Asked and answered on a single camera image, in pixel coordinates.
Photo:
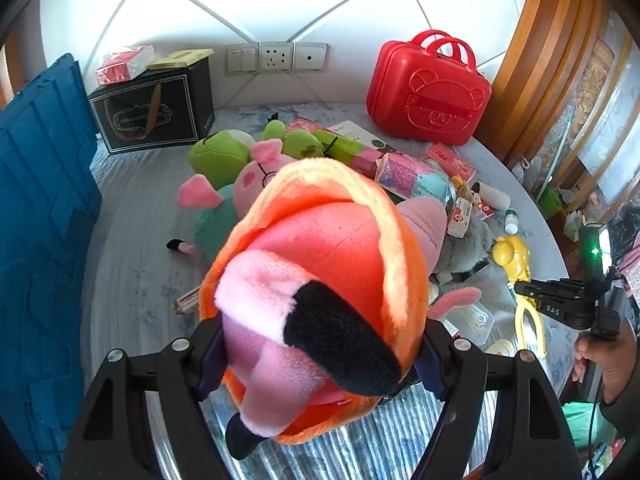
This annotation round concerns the yellow toy figure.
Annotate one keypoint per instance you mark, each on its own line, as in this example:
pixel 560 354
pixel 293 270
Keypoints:
pixel 512 254

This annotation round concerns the orange pig plush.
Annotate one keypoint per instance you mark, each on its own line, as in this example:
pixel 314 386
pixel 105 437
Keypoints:
pixel 322 290

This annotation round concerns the wall socket strip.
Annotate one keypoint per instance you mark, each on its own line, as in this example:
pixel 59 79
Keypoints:
pixel 270 57

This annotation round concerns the grey plush toy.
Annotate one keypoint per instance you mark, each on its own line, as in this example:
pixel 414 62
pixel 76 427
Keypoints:
pixel 461 257

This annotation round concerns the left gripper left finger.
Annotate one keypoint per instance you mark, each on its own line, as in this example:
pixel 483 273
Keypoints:
pixel 112 436

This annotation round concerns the black gift box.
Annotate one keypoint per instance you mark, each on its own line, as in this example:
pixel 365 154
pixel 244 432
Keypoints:
pixel 159 109

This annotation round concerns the red toy suitcase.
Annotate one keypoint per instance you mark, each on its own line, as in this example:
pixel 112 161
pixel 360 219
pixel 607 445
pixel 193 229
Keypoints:
pixel 428 89

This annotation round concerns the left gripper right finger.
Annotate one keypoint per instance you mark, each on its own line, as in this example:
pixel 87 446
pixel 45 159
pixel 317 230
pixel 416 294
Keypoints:
pixel 530 438

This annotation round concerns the person right hand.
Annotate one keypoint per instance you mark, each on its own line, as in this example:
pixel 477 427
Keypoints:
pixel 616 357

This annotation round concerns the pink tissue pack on box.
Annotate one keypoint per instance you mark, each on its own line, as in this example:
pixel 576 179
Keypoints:
pixel 125 66

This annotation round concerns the yellow small box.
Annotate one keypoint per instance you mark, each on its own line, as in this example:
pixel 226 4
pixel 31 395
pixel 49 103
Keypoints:
pixel 181 59

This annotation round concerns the blue plastic storage crate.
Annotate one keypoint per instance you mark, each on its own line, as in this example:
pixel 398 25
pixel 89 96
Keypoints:
pixel 49 206

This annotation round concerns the pink pig plush green dress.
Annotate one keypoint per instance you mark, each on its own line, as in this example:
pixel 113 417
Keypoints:
pixel 219 211

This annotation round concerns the pink teal carton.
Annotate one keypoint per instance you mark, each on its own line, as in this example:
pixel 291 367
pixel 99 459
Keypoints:
pixel 408 178

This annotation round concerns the green frog plush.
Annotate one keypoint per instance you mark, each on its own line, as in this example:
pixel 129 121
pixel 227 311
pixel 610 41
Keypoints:
pixel 221 156

